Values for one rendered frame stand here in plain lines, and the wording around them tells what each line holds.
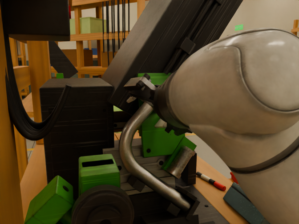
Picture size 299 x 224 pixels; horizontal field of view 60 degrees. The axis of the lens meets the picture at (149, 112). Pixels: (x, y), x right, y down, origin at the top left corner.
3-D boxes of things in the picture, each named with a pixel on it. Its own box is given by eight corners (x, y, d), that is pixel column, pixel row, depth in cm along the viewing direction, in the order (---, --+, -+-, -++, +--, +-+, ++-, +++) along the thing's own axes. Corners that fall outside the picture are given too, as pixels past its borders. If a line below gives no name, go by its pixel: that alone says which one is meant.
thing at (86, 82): (104, 163, 103) (101, 77, 96) (117, 204, 74) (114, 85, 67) (55, 169, 98) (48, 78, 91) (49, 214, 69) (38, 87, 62)
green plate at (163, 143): (174, 150, 75) (169, 78, 75) (186, 153, 67) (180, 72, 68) (135, 154, 71) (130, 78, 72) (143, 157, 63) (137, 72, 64)
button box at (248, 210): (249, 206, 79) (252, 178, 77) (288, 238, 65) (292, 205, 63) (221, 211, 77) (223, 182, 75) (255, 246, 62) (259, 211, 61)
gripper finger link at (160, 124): (171, 115, 57) (173, 118, 57) (161, 117, 64) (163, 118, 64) (163, 126, 56) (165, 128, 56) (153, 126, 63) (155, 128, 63)
